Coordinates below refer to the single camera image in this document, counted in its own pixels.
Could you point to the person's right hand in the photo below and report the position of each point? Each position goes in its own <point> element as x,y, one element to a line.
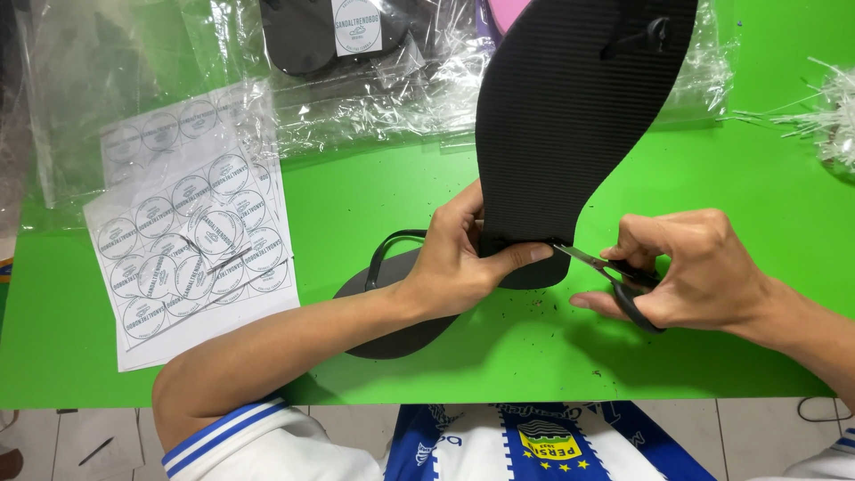
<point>708,280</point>

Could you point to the person's left hand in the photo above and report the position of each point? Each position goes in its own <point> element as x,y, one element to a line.
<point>454,267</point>

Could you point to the black flip-flop with ribbed sole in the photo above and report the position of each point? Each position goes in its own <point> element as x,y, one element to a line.
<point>561,120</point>

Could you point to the black flip-flop with smooth footbed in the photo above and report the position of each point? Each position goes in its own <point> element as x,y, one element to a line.
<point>394,327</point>

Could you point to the crumpled clear plastic wrap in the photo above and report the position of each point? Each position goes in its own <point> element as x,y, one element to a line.
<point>401,107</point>

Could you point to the white and blue jersey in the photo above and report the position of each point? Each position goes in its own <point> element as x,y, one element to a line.
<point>507,444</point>

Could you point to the pile of clear plastic fasteners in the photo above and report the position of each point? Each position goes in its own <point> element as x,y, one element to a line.
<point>825,120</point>

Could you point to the stack of round sticker sheets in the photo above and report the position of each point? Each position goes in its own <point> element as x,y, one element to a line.
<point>200,267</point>

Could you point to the pink and purple sandal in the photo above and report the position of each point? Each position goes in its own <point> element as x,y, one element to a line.
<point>504,13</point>

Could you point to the white label with round print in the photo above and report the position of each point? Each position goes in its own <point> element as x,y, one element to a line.
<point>357,25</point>

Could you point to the black sandals in plastic bag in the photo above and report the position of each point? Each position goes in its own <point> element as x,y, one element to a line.
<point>300,33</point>

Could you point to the black pen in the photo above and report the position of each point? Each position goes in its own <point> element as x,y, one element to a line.
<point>95,451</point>

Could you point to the heap of clear plastic bags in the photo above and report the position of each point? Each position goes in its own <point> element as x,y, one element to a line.
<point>87,87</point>

